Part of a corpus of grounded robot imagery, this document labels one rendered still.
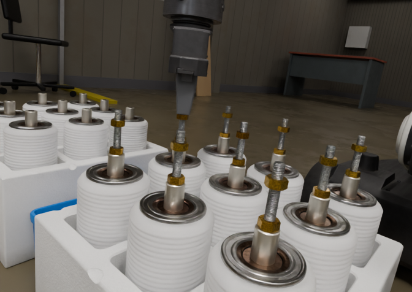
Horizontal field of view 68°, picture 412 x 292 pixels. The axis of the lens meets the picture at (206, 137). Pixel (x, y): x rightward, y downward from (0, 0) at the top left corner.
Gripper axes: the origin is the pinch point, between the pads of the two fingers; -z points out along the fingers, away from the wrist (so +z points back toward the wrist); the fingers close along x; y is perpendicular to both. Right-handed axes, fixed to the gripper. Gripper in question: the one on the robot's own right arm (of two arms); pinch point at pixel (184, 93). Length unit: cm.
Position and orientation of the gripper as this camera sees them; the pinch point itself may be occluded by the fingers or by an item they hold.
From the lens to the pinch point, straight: 49.1
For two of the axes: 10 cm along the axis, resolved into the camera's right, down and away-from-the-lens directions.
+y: -9.9, -0.9, -1.0
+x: -0.8, -2.4, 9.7
